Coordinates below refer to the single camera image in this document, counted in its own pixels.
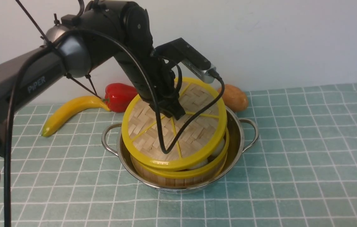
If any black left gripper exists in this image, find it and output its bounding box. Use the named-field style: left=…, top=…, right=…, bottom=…
left=114, top=47, right=186, bottom=120

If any woven bamboo steamer lid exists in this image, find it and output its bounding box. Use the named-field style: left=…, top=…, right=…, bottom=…
left=121, top=77, right=227, bottom=171

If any bamboo steamer basket yellow rim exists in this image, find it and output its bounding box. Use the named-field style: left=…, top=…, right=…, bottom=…
left=130, top=128, right=230, bottom=187

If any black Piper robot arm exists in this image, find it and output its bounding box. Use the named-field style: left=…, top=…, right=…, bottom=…
left=0, top=0, right=184, bottom=160

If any red bell pepper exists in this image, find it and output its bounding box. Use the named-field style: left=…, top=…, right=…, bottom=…
left=105, top=83, right=137, bottom=113

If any brown potato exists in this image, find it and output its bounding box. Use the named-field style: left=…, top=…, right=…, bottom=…
left=222, top=84, right=249, bottom=113

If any yellow plastic banana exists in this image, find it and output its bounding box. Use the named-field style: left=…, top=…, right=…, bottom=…
left=41, top=96, right=111, bottom=137

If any green white checkered tablecloth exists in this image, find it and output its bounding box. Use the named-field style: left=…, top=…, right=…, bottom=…
left=11, top=84, right=357, bottom=227

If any black camera cable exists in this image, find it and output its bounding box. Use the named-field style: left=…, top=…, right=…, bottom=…
left=3, top=28, right=225, bottom=227

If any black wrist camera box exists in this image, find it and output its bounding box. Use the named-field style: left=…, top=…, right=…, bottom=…
left=155, top=38, right=220, bottom=84

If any stainless steel two-handled pot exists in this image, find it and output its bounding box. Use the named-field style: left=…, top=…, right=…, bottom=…
left=102, top=108, right=259, bottom=195

